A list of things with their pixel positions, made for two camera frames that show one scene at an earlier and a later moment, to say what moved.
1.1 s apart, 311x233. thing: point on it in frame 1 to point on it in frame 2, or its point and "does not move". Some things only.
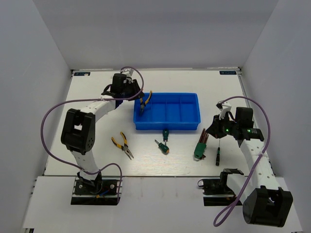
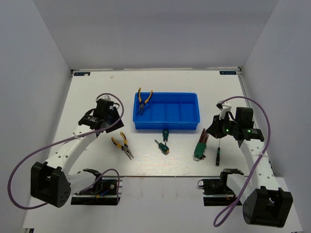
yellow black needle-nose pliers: (125, 147) does not move
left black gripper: (135, 86) to (119, 124)
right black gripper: (215, 129) does not move
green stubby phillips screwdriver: (163, 148) does not move
